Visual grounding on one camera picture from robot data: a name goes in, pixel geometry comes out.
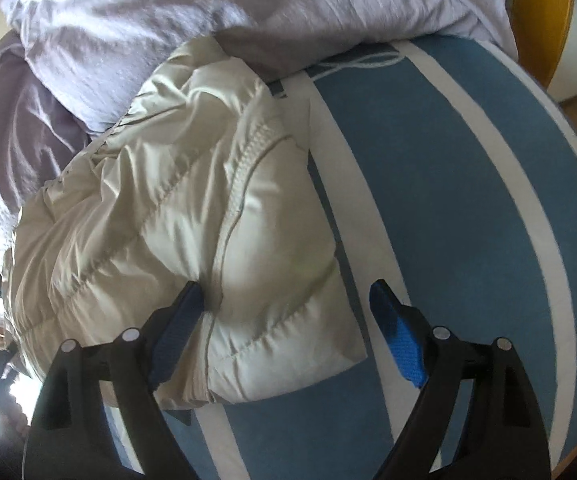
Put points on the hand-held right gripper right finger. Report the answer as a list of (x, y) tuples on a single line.
[(398, 330)]

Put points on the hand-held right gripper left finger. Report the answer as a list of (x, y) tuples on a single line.
[(178, 330)]

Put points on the purple pillow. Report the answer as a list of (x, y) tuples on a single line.
[(3, 135), (168, 10)]

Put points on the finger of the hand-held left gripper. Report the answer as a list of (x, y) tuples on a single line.
[(4, 362)]

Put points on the beige puffer jacket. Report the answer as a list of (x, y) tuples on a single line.
[(143, 210)]

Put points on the blue striped bed sheet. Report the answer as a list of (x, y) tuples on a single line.
[(443, 185)]

